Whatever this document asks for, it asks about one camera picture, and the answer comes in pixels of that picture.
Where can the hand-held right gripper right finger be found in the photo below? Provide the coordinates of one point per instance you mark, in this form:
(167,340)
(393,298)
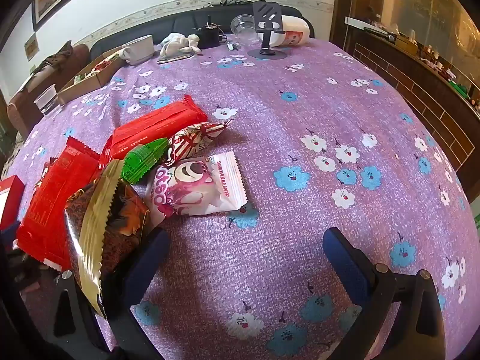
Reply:
(348,266)

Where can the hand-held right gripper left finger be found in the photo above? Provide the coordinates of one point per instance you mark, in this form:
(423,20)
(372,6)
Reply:
(146,258)

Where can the large gold brown snack packet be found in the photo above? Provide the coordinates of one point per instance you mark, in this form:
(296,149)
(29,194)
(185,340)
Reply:
(112,232)

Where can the pink bear snack packet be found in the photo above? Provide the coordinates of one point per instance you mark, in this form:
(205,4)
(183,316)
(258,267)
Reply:
(195,187)

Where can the green snack packet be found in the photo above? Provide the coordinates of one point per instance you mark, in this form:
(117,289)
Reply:
(144,159)

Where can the large red snack packet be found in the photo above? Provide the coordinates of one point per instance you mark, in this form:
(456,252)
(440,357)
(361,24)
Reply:
(48,210)

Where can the long red snack packet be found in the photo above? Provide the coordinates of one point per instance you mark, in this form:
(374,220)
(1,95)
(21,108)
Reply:
(157,127)

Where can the red tray with white inside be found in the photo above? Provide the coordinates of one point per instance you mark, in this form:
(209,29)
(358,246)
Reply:
(15,187)

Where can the purple floral tablecloth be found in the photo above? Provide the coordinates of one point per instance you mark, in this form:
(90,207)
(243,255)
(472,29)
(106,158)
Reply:
(281,180)

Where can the red white striped candy packet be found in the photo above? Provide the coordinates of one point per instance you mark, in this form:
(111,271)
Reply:
(191,138)

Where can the cardboard box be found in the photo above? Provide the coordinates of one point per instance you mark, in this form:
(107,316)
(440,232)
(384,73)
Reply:
(86,84)

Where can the clear plastic cup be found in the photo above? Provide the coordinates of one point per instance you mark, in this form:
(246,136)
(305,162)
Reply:
(47,99)
(243,26)

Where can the brown armchair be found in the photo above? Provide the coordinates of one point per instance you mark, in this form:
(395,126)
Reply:
(22,108)

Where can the wooden display cabinet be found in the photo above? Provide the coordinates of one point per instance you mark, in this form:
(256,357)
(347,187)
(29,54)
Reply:
(412,82)

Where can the assorted snack packet pile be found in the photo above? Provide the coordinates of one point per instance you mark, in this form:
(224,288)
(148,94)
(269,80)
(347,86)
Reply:
(99,65)

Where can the white ceramic bowl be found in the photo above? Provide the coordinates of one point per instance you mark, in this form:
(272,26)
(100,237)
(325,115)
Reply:
(140,48)

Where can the white plush toy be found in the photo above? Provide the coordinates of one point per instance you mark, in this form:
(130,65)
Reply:
(176,45)

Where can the brown folded garment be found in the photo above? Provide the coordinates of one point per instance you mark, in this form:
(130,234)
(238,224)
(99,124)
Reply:
(56,58)

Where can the small white lighter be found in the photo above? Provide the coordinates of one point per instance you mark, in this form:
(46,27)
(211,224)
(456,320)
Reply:
(231,46)

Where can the black container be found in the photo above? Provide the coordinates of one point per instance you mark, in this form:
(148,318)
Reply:
(208,37)

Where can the black leather sofa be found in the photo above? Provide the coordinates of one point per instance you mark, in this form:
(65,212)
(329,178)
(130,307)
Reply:
(176,22)

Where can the white plastic jar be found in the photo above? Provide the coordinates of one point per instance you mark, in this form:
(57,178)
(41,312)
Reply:
(296,30)

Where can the black phone stand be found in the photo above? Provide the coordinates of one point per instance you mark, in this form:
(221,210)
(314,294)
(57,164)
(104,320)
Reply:
(267,11)

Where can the grey green cloth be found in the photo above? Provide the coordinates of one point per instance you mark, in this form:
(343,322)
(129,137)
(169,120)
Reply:
(228,2)

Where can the small wall sign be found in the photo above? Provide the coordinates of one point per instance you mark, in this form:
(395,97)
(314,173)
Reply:
(32,47)

